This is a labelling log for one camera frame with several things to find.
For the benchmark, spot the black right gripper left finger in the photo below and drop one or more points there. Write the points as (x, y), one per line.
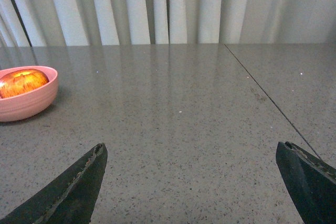
(69, 198)

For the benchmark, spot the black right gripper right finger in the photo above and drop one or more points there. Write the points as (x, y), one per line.
(309, 181)

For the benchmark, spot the red yellow apple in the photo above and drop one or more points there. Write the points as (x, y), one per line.
(22, 81)

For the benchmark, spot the pink plastic bowl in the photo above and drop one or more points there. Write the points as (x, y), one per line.
(31, 103)

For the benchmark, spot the white pleated curtain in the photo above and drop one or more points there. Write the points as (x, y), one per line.
(42, 23)

